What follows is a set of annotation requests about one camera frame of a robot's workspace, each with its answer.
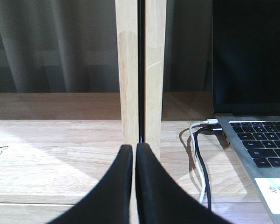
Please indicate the grey curtain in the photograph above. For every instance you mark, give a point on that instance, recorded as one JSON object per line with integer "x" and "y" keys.
{"x": 58, "y": 46}

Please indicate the silver laptop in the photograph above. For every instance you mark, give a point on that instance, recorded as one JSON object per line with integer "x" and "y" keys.
{"x": 246, "y": 89}

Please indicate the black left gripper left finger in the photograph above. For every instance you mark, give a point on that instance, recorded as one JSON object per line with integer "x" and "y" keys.
{"x": 109, "y": 201}

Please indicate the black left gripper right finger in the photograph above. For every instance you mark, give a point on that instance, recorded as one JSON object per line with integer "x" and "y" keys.
{"x": 160, "y": 200}

